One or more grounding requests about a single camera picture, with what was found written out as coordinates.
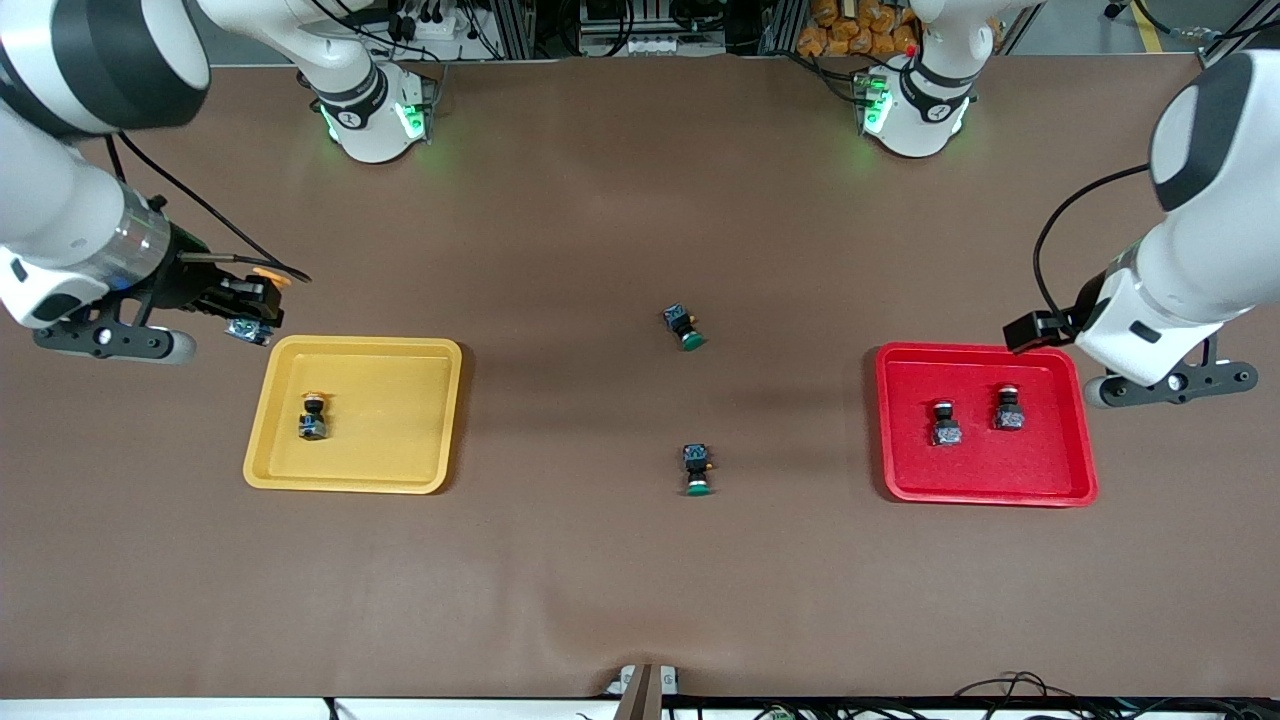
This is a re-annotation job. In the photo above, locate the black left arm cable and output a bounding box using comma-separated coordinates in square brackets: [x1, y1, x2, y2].
[1032, 164, 1153, 323]

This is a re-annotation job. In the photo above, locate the yellow plastic tray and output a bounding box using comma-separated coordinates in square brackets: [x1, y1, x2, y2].
[243, 335, 464, 495]

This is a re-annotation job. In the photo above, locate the orange bags pile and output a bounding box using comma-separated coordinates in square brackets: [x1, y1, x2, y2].
[796, 0, 921, 58]

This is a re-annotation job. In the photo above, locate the red plastic tray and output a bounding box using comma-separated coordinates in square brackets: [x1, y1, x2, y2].
[875, 342, 1099, 508]

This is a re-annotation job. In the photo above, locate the white power strip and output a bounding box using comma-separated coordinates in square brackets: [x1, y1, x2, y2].
[583, 33, 728, 58]

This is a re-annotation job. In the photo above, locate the grey table edge clamp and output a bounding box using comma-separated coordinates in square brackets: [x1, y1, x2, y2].
[604, 663, 681, 720]

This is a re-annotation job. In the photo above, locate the black cable bundle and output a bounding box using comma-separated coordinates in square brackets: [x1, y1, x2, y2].
[950, 671, 1280, 720]

